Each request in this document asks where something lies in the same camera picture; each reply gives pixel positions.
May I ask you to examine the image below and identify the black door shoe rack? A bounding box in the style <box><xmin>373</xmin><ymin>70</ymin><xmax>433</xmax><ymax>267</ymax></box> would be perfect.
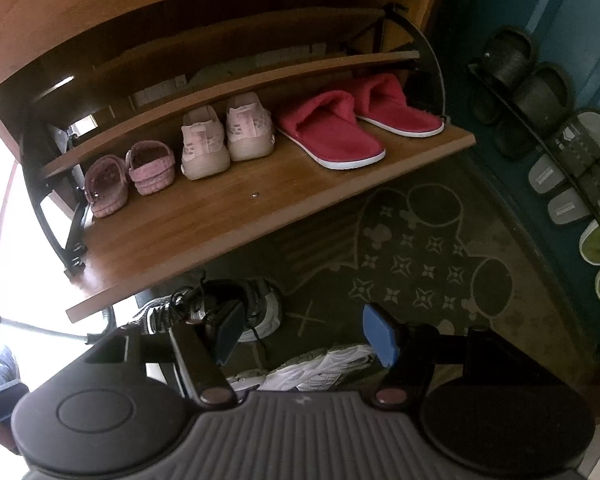
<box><xmin>469</xmin><ymin>62</ymin><xmax>600</xmax><ymax>228</ymax></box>

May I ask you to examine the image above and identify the patterned doormat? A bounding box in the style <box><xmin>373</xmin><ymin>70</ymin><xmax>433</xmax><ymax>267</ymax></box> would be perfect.
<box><xmin>110</xmin><ymin>155</ymin><xmax>598</xmax><ymax>396</ymax></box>

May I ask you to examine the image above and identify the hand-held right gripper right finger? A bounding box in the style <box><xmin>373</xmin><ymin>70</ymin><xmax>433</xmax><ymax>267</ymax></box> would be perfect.
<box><xmin>362</xmin><ymin>304</ymin><xmax>501</xmax><ymax>407</ymax></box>

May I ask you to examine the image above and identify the pink clog with dark charm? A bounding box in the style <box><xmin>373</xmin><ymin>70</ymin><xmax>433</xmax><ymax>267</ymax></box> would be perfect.
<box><xmin>126</xmin><ymin>141</ymin><xmax>176</xmax><ymax>196</ymax></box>

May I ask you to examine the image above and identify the black slipper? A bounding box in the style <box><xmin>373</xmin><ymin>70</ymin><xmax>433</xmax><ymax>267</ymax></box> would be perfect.
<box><xmin>467</xmin><ymin>26</ymin><xmax>540</xmax><ymax>126</ymax></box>
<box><xmin>494</xmin><ymin>64</ymin><xmax>576</xmax><ymax>161</ymax></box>

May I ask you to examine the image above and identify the pink knit sneaker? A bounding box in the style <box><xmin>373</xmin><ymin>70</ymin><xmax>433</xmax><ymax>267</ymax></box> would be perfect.
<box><xmin>225</xmin><ymin>92</ymin><xmax>275</xmax><ymax>162</ymax></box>
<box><xmin>181</xmin><ymin>105</ymin><xmax>231</xmax><ymax>181</ymax></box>

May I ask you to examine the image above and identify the wooden shoe cabinet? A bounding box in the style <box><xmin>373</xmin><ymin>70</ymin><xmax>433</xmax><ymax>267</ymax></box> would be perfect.
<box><xmin>0</xmin><ymin>0</ymin><xmax>477</xmax><ymax>323</ymax></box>

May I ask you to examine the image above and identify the white sneaker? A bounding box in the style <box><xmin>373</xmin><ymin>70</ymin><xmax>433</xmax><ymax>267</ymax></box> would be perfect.
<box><xmin>225</xmin><ymin>342</ymin><xmax>377</xmax><ymax>393</ymax></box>

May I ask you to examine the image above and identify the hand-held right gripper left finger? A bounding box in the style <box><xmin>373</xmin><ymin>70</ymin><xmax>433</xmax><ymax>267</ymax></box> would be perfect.
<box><xmin>82</xmin><ymin>302</ymin><xmax>246</xmax><ymax>407</ymax></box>

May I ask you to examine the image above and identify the grey slipper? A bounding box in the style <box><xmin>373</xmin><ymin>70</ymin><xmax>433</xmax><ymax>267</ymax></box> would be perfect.
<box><xmin>547</xmin><ymin>160</ymin><xmax>600</xmax><ymax>226</ymax></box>
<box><xmin>527</xmin><ymin>109</ymin><xmax>600</xmax><ymax>196</ymax></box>

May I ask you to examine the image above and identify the pink clog with yellow charm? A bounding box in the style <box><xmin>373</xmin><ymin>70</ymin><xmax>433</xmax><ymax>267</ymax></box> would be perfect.
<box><xmin>85</xmin><ymin>155</ymin><xmax>129</xmax><ymax>218</ymax></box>

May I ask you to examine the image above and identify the red slipper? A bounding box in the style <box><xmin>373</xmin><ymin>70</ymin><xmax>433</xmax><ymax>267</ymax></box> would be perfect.
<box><xmin>275</xmin><ymin>91</ymin><xmax>387</xmax><ymax>170</ymax></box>
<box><xmin>352</xmin><ymin>72</ymin><xmax>446</xmax><ymax>138</ymax></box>

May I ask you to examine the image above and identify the grey sneaker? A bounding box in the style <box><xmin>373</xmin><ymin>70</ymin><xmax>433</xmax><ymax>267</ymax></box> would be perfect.
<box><xmin>132</xmin><ymin>277</ymin><xmax>283</xmax><ymax>343</ymax></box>

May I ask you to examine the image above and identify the blue door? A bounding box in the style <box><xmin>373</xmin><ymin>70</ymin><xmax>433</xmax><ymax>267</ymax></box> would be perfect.
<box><xmin>425</xmin><ymin>0</ymin><xmax>600</xmax><ymax>361</ymax></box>

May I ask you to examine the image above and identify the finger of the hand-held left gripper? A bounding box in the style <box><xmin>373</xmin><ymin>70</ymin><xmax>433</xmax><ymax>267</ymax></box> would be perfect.
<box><xmin>0</xmin><ymin>380</ymin><xmax>30</xmax><ymax>431</ymax></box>

